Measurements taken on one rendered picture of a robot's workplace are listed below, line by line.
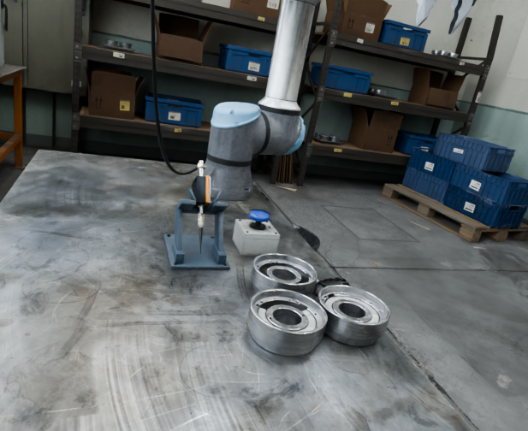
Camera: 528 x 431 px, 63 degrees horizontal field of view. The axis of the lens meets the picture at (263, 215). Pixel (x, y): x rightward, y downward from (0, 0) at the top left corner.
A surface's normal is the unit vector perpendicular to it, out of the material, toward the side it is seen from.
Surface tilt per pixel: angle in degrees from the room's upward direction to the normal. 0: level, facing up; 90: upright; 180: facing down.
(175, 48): 83
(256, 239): 90
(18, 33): 90
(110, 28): 90
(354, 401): 0
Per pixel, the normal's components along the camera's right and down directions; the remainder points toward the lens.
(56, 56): 0.29, 0.37
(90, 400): 0.18, -0.93
